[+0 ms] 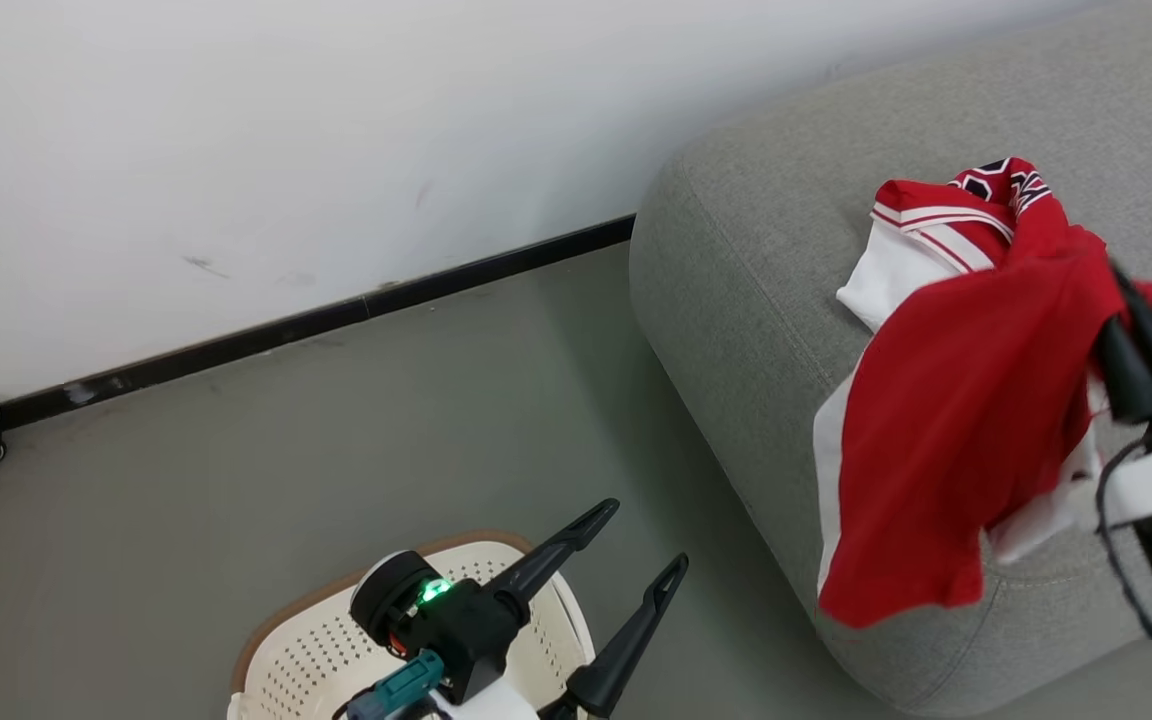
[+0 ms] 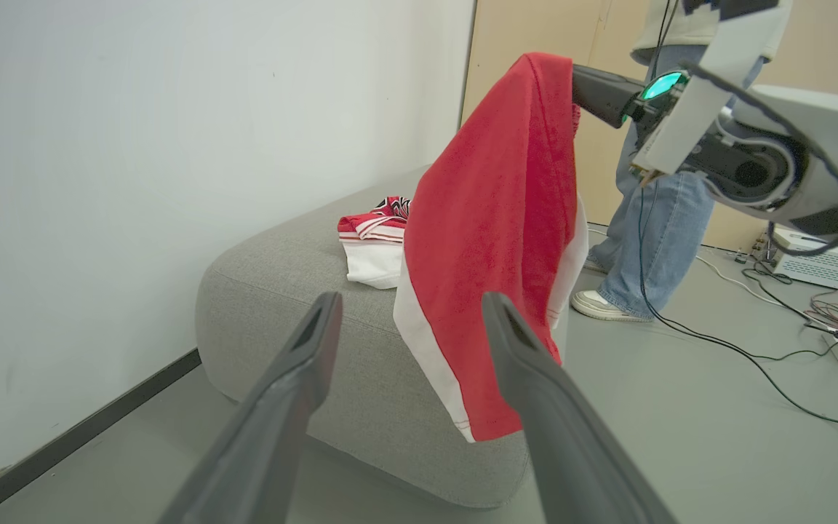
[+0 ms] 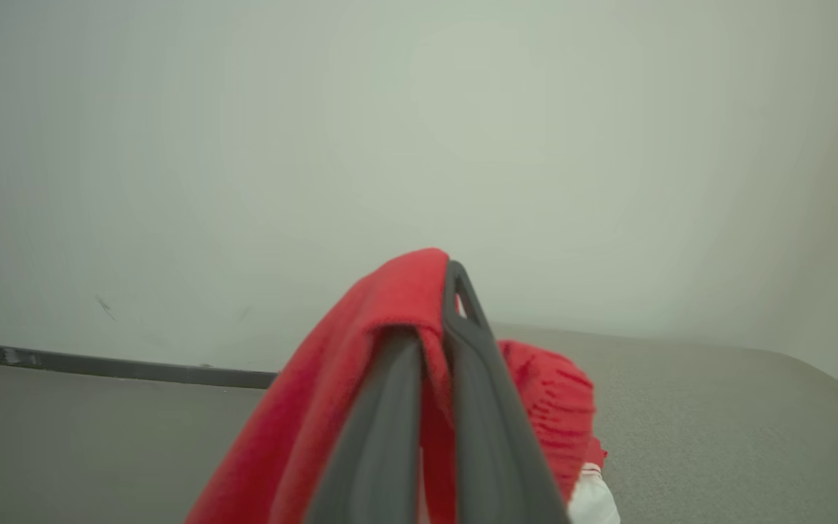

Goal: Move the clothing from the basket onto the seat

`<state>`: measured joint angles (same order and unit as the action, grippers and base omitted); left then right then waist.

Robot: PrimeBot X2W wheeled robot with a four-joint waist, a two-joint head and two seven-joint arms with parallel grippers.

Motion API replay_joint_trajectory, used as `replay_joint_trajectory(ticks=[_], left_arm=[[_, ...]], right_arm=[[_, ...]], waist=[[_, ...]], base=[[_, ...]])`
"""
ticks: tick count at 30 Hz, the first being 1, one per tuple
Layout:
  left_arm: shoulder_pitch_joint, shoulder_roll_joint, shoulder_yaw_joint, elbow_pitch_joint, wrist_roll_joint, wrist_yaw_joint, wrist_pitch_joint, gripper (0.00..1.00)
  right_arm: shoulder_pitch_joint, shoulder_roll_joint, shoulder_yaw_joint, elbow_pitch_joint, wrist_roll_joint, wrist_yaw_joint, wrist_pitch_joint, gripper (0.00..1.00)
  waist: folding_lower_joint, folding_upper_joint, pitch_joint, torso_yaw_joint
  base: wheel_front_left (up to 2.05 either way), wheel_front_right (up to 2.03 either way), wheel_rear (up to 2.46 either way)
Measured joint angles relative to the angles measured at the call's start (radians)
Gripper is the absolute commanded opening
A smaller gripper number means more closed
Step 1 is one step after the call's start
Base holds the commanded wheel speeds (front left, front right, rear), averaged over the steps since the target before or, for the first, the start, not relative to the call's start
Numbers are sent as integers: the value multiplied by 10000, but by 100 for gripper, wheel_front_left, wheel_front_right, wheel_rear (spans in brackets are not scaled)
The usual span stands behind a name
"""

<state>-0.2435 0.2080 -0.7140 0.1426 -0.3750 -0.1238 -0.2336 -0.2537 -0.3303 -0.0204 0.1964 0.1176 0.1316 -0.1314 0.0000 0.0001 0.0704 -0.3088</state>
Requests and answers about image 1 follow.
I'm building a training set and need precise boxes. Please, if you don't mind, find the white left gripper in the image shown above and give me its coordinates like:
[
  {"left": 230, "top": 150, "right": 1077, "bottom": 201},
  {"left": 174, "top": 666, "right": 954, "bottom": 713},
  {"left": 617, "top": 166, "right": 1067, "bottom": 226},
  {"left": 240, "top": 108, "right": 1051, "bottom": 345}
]
[{"left": 431, "top": 498, "right": 690, "bottom": 720}]

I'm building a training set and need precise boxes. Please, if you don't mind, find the red and white jersey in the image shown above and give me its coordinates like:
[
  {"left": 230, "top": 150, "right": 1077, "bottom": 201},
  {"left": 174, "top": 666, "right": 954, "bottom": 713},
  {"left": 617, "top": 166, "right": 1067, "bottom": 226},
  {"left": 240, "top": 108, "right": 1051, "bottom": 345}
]
[{"left": 813, "top": 157, "right": 1152, "bottom": 629}]

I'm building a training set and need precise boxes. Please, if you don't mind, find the grey fabric sofa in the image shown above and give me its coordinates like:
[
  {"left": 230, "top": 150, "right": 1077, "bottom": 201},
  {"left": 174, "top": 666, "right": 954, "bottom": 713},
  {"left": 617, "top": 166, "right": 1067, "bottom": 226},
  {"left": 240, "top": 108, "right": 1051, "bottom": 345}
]
[{"left": 629, "top": 0, "right": 1152, "bottom": 717}]

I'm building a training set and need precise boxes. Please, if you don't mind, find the cream perforated laundry basket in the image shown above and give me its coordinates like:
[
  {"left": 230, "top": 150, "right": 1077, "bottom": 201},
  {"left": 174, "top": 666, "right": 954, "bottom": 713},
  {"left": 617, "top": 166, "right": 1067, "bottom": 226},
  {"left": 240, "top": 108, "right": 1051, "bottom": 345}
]
[{"left": 226, "top": 530, "right": 597, "bottom": 720}]

